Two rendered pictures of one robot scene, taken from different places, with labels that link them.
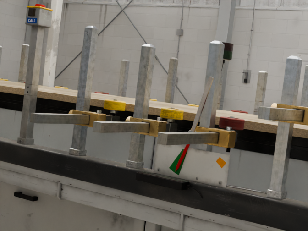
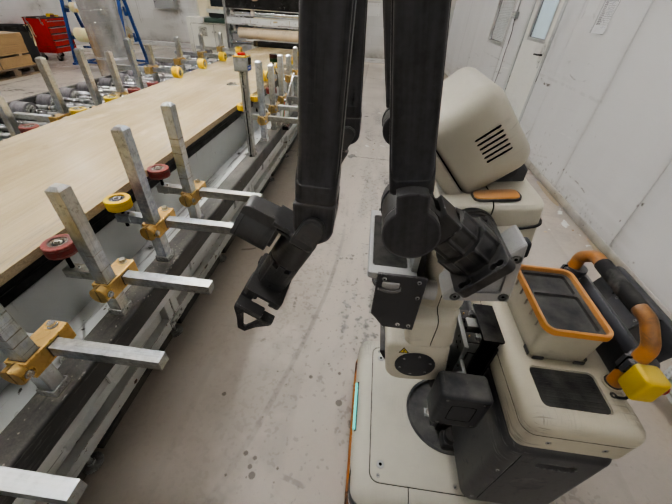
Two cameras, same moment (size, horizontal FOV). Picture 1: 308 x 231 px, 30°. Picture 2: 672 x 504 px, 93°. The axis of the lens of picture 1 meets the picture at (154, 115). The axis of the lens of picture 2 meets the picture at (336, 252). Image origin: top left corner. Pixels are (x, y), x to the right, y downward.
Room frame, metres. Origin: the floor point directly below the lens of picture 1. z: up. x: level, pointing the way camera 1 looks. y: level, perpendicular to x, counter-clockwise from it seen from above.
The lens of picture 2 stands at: (2.59, 2.37, 1.47)
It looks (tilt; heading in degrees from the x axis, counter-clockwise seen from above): 38 degrees down; 242
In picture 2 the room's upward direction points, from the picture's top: 4 degrees clockwise
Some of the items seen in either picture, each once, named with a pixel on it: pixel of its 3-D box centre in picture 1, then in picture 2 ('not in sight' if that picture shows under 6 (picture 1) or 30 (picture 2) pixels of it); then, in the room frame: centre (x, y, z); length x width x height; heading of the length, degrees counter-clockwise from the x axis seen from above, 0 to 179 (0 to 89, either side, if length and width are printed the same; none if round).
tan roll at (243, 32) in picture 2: not in sight; (284, 35); (0.99, -2.45, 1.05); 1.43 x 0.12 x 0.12; 148
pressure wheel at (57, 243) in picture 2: not in sight; (66, 256); (2.94, 1.42, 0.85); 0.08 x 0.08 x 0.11
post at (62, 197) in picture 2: not in sight; (99, 266); (2.85, 1.52, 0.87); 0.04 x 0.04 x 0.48; 58
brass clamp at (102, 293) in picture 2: not in sight; (114, 280); (2.84, 1.51, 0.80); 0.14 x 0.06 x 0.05; 58
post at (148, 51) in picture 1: (140, 116); (273, 103); (1.91, 0.04, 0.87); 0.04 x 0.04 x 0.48; 58
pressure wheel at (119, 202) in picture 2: not in sight; (122, 211); (2.81, 1.21, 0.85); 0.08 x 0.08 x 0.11
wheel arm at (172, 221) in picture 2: not in sight; (179, 223); (2.64, 1.31, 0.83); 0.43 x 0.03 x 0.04; 148
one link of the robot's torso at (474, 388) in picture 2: not in sight; (425, 360); (2.09, 2.03, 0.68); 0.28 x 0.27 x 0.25; 58
